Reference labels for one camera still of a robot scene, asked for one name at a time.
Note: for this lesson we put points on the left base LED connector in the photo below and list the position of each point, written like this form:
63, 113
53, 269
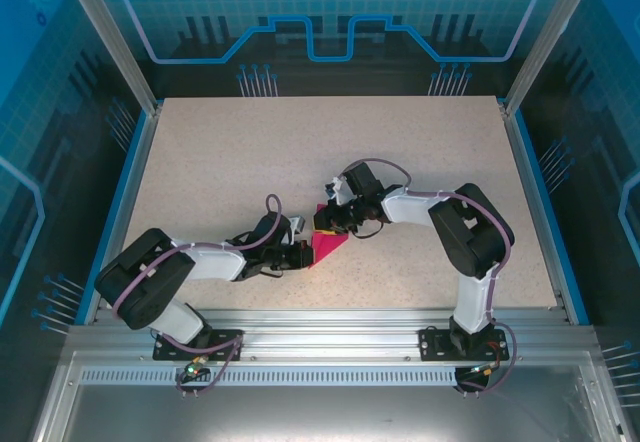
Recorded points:
192, 369

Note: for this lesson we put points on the magenta cloth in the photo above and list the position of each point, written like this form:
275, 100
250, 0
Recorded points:
325, 251

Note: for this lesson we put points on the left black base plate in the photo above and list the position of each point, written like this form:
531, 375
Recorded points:
226, 338

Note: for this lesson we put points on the aluminium mounting rail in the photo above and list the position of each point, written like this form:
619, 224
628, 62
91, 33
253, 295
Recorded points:
325, 332

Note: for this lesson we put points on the metal sheet tray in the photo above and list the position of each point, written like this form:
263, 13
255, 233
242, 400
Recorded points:
325, 412

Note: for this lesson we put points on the left blue-edged side rail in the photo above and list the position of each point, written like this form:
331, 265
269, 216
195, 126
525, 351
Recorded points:
125, 212

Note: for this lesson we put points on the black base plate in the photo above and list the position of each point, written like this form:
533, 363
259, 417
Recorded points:
226, 338
430, 344

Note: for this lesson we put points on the left aluminium frame post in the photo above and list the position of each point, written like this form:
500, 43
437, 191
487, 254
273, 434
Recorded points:
114, 37

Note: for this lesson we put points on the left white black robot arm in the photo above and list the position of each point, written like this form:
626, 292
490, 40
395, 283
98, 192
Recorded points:
215, 262

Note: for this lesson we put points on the aluminium frame post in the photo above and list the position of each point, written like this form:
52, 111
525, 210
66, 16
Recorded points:
114, 37
542, 37

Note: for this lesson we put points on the right blue-edged side rail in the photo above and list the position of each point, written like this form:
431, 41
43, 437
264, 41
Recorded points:
536, 212

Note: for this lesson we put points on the blue-edged side rail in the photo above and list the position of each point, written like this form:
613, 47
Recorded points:
125, 212
536, 212

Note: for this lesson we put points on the right aluminium frame post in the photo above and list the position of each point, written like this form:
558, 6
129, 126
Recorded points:
542, 37

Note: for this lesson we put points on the right base LED connector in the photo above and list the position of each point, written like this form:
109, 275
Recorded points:
485, 368

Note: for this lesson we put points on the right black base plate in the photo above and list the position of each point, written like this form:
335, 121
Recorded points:
430, 344

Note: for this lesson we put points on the base led connector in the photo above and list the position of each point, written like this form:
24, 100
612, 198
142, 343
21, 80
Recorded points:
485, 368
192, 369

